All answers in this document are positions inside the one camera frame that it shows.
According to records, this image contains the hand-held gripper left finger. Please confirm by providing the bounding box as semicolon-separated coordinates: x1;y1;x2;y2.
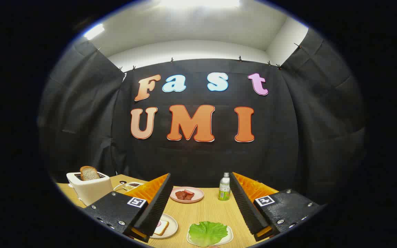
83;173;171;243

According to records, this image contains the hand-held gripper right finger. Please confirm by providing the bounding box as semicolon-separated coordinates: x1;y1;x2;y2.
230;172;326;241

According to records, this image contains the green lettuce leaf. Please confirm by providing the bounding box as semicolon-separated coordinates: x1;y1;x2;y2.
188;221;228;247

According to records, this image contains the thick white bread slice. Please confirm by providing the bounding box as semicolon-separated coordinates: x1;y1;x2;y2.
80;166;100;181

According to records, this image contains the thin toast slice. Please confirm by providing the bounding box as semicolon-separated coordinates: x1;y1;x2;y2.
153;220;170;236

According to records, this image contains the brown meat piece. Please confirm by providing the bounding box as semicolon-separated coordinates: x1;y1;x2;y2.
175;189;195;201

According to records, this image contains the round white plate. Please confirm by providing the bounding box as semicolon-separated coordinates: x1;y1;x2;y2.
149;213;179;239

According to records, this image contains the green label metal bottle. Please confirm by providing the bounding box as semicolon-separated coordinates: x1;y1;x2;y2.
218;172;231;201

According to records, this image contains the square white plate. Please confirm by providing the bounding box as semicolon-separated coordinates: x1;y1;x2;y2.
186;224;234;247

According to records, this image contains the pink plate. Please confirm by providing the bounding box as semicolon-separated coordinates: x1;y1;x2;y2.
170;186;205;204

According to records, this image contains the black backdrop cloth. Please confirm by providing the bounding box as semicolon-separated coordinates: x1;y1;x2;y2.
37;28;368;207

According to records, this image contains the white toaster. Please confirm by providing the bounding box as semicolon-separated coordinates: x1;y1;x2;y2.
66;171;114;206

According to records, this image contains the ceiling light panel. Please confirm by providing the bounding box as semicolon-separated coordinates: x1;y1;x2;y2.
159;0;240;9
83;23;105;40

